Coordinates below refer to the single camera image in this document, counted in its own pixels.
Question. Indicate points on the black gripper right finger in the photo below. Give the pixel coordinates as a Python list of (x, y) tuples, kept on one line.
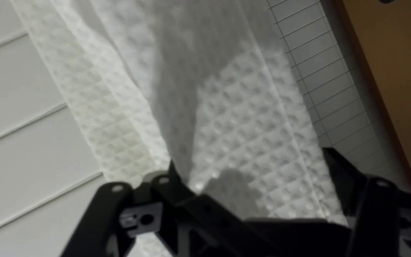
[(386, 223)]

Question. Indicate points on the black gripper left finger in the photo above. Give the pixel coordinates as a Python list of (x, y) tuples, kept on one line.
[(157, 223)]

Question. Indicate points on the white shower curtain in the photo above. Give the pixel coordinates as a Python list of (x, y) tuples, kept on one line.
[(243, 119)]

